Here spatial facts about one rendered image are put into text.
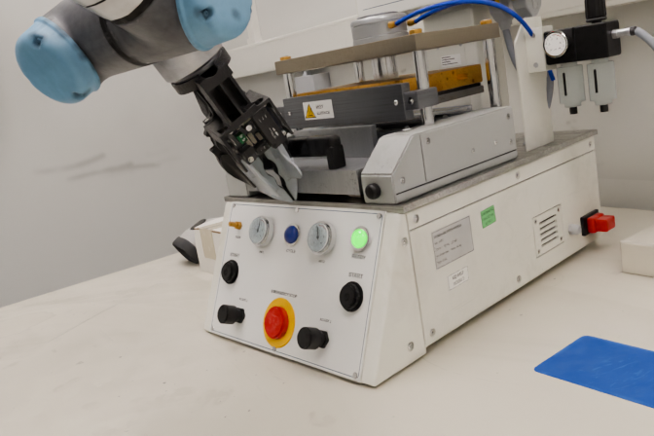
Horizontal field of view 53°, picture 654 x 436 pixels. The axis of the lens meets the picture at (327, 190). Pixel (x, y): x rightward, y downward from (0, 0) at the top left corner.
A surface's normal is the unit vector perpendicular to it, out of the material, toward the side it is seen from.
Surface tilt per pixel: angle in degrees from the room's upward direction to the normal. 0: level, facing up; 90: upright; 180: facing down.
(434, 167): 90
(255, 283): 65
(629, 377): 0
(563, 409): 0
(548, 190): 90
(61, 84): 119
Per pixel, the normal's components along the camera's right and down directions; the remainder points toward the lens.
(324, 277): -0.72, -0.19
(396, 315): 0.67, 0.02
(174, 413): -0.16, -0.97
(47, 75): -0.36, 0.68
